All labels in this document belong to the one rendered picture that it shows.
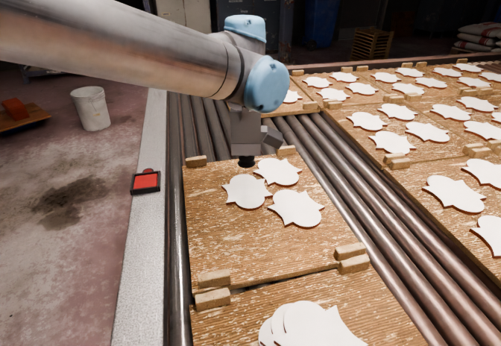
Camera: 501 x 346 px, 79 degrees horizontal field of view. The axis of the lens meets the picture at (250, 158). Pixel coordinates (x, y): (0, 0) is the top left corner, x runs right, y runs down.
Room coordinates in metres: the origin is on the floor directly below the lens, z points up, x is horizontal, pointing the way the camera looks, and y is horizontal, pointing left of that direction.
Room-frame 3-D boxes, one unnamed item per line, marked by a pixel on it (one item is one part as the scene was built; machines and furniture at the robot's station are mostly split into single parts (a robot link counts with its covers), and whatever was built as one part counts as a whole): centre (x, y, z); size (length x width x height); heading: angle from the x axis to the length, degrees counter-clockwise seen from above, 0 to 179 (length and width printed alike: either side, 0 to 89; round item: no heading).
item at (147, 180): (0.66, 0.28, 0.92); 0.06 x 0.06 x 0.01; 13
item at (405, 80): (1.44, -0.76, 0.94); 0.41 x 0.35 x 0.04; 13
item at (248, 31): (0.60, 0.01, 1.29); 0.09 x 0.08 x 0.11; 131
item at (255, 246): (0.56, -0.02, 0.93); 0.41 x 0.35 x 0.02; 13
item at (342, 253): (0.40, -0.19, 0.95); 0.06 x 0.02 x 0.03; 103
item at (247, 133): (0.60, -0.01, 1.13); 0.12 x 0.09 x 0.16; 89
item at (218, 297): (0.30, 0.06, 0.95); 0.06 x 0.02 x 0.03; 105
